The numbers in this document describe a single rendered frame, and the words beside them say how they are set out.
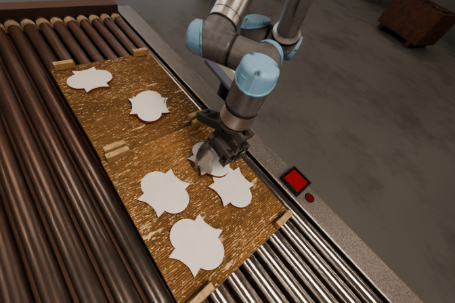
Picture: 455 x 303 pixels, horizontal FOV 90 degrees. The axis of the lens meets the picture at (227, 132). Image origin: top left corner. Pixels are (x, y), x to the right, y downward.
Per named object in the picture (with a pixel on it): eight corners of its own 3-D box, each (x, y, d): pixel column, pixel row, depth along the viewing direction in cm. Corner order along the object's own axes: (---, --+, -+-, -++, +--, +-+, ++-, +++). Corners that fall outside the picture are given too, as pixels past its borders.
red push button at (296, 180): (292, 170, 76) (294, 168, 75) (306, 184, 74) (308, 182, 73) (282, 179, 73) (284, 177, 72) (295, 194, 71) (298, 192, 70)
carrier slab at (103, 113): (148, 55, 96) (148, 52, 95) (205, 119, 80) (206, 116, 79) (51, 73, 76) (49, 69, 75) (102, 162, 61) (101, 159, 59)
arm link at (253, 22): (241, 36, 110) (249, 7, 100) (266, 47, 109) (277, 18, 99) (232, 45, 101) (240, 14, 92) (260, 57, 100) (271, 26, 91)
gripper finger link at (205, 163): (198, 184, 60) (217, 162, 56) (186, 168, 62) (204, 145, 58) (206, 182, 63) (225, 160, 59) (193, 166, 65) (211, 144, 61)
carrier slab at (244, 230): (206, 121, 80) (207, 118, 79) (290, 217, 64) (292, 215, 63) (101, 164, 60) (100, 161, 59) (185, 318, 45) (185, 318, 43)
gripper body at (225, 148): (221, 169, 56) (237, 142, 47) (202, 144, 59) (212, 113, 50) (243, 157, 61) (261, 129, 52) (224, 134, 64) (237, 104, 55)
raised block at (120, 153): (128, 150, 63) (127, 144, 61) (131, 155, 62) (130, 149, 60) (105, 159, 60) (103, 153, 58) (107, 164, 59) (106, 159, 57)
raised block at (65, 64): (73, 65, 79) (71, 58, 77) (75, 68, 78) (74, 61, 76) (53, 68, 75) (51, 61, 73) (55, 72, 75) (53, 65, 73)
